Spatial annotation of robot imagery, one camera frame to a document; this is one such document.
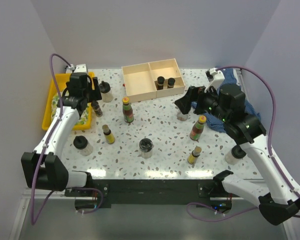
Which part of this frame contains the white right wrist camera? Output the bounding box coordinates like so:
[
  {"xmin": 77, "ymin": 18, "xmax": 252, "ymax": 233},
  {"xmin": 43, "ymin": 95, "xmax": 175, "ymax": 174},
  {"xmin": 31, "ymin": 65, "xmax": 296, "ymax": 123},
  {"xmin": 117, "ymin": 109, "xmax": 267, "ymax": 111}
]
[{"xmin": 204, "ymin": 67, "xmax": 225, "ymax": 93}]

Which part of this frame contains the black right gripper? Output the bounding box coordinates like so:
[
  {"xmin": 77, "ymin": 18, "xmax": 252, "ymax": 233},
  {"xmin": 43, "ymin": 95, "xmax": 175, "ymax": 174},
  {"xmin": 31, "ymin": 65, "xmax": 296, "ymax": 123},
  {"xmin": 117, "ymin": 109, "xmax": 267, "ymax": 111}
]
[{"xmin": 174, "ymin": 83, "xmax": 229, "ymax": 123}]

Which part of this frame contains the yellow plastic tray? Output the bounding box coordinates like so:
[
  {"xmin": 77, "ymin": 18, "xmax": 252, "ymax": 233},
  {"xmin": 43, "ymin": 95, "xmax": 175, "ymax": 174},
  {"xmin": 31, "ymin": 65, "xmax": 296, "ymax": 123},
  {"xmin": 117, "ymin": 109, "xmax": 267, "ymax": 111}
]
[{"xmin": 41, "ymin": 73, "xmax": 92, "ymax": 131}]

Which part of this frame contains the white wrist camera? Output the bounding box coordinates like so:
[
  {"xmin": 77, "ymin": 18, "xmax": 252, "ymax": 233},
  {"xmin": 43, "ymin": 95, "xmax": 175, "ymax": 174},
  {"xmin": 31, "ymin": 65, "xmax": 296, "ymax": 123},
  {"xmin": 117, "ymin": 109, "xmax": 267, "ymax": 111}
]
[
  {"xmin": 204, "ymin": 67, "xmax": 225, "ymax": 93},
  {"xmin": 65, "ymin": 64, "xmax": 88, "ymax": 74}
]

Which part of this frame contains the small yellow oil bottle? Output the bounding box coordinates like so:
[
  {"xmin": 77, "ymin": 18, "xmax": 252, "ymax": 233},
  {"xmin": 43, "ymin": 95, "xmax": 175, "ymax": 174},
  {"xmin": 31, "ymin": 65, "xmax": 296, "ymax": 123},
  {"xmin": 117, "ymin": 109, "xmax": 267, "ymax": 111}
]
[
  {"xmin": 187, "ymin": 146, "xmax": 202, "ymax": 165},
  {"xmin": 102, "ymin": 124, "xmax": 115, "ymax": 144}
]

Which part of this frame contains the glass shaker jar white powder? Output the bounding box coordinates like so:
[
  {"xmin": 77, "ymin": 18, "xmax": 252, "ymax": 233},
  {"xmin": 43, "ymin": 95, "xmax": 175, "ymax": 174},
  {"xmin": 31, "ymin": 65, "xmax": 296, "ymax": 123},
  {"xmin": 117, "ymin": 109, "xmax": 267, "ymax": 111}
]
[{"xmin": 98, "ymin": 81, "xmax": 114, "ymax": 103}]

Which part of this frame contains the beige wooden divided box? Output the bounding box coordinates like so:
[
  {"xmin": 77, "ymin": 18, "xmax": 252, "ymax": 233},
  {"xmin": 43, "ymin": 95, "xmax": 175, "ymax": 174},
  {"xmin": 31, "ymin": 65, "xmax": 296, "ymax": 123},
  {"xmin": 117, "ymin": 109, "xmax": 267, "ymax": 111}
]
[{"xmin": 121, "ymin": 58, "xmax": 186, "ymax": 103}]

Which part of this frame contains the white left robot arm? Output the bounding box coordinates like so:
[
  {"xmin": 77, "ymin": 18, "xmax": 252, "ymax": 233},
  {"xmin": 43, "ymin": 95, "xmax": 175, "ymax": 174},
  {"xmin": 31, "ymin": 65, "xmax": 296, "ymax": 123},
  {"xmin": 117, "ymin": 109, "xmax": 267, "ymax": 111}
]
[{"xmin": 21, "ymin": 72, "xmax": 94, "ymax": 196}]

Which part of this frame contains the blue checked shirt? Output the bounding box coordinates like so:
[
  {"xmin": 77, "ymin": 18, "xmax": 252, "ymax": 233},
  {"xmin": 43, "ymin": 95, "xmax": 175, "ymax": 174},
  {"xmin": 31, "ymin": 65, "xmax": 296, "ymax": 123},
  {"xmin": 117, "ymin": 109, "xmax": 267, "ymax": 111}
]
[{"xmin": 191, "ymin": 68, "xmax": 261, "ymax": 133}]

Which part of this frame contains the glass shaker jar brown residue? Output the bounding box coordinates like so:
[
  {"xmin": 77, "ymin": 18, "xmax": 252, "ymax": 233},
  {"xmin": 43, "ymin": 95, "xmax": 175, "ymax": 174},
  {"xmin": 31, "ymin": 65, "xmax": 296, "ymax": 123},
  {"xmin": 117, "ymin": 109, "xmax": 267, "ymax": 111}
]
[{"xmin": 176, "ymin": 108, "xmax": 189, "ymax": 122}]

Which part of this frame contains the open glass jar black rim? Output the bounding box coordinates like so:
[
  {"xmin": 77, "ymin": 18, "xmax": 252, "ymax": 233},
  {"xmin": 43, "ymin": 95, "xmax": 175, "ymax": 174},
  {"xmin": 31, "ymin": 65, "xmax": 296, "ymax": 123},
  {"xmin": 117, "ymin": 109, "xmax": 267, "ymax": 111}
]
[{"xmin": 139, "ymin": 138, "xmax": 154, "ymax": 159}]

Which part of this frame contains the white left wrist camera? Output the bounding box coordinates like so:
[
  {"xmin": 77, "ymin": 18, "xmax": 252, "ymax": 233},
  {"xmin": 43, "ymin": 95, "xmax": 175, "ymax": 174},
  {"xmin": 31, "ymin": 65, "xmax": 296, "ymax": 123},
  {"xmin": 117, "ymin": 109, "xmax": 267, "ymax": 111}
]
[{"xmin": 65, "ymin": 64, "xmax": 88, "ymax": 74}]

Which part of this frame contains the spice jar black lid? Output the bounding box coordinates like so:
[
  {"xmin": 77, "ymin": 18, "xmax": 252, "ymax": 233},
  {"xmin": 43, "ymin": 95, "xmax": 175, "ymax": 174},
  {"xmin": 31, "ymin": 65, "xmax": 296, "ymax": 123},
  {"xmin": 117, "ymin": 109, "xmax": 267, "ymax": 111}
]
[
  {"xmin": 157, "ymin": 76, "xmax": 165, "ymax": 91},
  {"xmin": 167, "ymin": 77, "xmax": 176, "ymax": 89}
]

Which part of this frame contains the lemon print cloth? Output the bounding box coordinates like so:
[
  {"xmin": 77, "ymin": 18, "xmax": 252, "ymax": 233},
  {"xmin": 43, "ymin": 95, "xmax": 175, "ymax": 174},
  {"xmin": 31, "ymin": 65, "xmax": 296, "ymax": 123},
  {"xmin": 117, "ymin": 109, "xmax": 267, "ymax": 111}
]
[{"xmin": 50, "ymin": 93, "xmax": 90, "ymax": 126}]

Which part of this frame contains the shaker jar front right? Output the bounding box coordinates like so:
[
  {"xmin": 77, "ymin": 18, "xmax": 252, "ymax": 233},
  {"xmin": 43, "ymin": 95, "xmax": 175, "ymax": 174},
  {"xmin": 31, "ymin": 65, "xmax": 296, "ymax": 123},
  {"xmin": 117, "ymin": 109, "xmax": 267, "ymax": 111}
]
[{"xmin": 224, "ymin": 145, "xmax": 247, "ymax": 165}]

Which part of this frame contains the shaker jar front left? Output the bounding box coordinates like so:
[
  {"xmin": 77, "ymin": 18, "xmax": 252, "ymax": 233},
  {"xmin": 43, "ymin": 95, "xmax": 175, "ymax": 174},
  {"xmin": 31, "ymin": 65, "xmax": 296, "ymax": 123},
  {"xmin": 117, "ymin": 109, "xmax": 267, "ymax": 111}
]
[{"xmin": 73, "ymin": 135, "xmax": 93, "ymax": 156}]

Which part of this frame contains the sauce bottle green label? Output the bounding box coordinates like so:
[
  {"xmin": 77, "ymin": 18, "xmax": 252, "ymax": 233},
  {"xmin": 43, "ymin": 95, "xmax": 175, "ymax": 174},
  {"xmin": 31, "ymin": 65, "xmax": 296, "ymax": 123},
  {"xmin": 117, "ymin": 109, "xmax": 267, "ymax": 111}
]
[
  {"xmin": 189, "ymin": 115, "xmax": 207, "ymax": 141},
  {"xmin": 122, "ymin": 96, "xmax": 134, "ymax": 123}
]

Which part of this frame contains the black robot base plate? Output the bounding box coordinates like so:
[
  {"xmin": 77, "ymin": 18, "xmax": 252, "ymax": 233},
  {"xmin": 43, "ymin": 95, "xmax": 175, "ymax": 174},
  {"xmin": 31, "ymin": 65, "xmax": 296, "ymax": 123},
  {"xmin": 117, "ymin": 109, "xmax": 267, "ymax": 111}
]
[{"xmin": 64, "ymin": 178, "xmax": 237, "ymax": 217}]

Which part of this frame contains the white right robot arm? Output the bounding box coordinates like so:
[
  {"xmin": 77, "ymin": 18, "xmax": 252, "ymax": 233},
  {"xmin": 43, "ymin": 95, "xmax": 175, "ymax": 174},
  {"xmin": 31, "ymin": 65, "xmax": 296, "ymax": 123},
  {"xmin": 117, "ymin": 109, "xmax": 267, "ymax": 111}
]
[{"xmin": 93, "ymin": 84, "xmax": 300, "ymax": 226}]

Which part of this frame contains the small dark spice jar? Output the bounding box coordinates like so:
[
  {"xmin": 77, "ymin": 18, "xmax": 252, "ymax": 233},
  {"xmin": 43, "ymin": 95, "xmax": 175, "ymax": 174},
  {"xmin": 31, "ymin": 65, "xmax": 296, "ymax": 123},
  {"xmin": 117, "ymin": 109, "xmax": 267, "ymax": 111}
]
[{"xmin": 91, "ymin": 100, "xmax": 103, "ymax": 118}]

